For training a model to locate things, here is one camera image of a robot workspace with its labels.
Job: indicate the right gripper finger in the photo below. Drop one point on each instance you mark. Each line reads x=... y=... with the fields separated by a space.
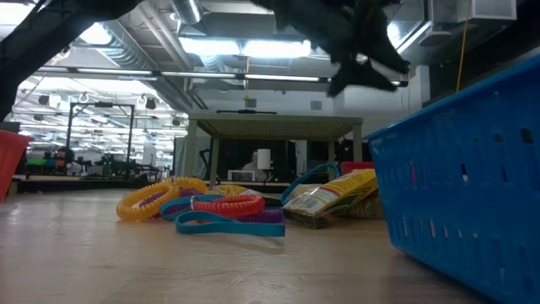
x=388 y=46
x=358 y=76

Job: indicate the red plastic basket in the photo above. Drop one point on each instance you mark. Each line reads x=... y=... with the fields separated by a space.
x=356 y=167

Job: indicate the blue rubber band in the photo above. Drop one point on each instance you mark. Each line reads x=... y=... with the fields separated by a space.
x=169 y=209
x=236 y=230
x=308 y=171

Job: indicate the blue plastic basket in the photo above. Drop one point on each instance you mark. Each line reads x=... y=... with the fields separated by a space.
x=464 y=190

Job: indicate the yellow tube packet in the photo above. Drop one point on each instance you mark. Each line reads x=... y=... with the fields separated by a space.
x=232 y=190

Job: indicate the orange-red coil wristband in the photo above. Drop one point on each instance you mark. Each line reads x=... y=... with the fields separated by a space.
x=232 y=205

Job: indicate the yellow coil wristband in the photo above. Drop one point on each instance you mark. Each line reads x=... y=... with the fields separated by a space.
x=126 y=211
x=190 y=182

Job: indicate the orange plastic basket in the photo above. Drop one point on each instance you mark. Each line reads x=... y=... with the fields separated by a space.
x=10 y=160

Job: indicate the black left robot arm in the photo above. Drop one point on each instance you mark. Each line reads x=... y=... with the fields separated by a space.
x=38 y=42

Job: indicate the green small table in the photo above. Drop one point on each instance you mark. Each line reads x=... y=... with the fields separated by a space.
x=274 y=126

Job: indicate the white ceiling air unit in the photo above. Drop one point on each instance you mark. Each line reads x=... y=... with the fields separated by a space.
x=485 y=10

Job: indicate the black flat bar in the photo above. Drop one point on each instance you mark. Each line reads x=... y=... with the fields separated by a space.
x=246 y=112

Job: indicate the white cylinder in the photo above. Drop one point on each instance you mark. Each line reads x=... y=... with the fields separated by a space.
x=263 y=159

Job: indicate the person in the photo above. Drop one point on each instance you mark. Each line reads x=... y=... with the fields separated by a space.
x=253 y=162
x=65 y=154

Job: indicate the black LED light bar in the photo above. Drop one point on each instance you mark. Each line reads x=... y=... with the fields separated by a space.
x=198 y=74

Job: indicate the black hanging spotlight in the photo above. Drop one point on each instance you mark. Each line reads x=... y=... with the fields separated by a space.
x=44 y=100
x=151 y=104

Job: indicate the black monitor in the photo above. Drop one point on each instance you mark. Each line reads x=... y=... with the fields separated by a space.
x=8 y=126

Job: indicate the grey square wall vent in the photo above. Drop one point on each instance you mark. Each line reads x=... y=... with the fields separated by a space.
x=250 y=103
x=316 y=105

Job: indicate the silver round air duct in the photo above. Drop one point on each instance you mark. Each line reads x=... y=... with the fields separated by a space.
x=185 y=10

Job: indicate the white frame box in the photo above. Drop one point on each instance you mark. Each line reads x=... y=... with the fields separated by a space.
x=240 y=171

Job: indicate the black metal frame stand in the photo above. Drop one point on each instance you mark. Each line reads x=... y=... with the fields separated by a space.
x=101 y=104

